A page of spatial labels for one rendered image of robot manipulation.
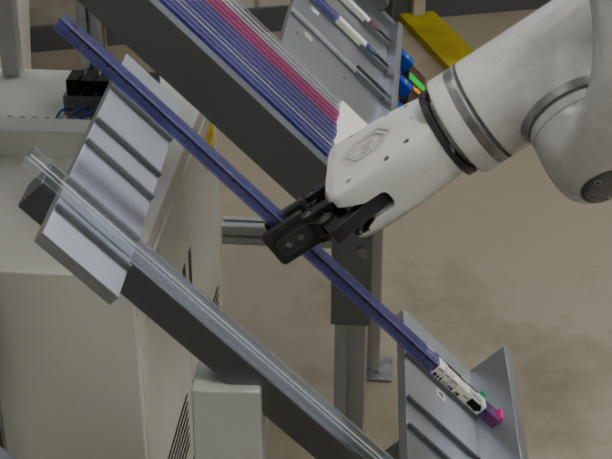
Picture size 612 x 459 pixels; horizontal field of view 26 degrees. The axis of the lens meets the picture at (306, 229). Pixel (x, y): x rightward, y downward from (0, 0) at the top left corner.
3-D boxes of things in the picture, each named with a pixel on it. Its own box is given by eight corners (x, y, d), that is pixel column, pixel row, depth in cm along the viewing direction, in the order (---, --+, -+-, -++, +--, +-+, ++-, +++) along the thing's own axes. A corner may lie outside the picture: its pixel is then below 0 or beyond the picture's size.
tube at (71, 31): (490, 419, 117) (500, 412, 117) (491, 429, 116) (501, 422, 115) (56, 22, 102) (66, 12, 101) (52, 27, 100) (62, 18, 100)
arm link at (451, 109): (450, 46, 105) (419, 67, 106) (454, 89, 97) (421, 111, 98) (507, 126, 108) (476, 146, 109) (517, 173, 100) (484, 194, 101)
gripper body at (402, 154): (431, 64, 106) (319, 137, 110) (434, 114, 97) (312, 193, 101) (483, 133, 109) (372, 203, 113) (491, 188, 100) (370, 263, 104)
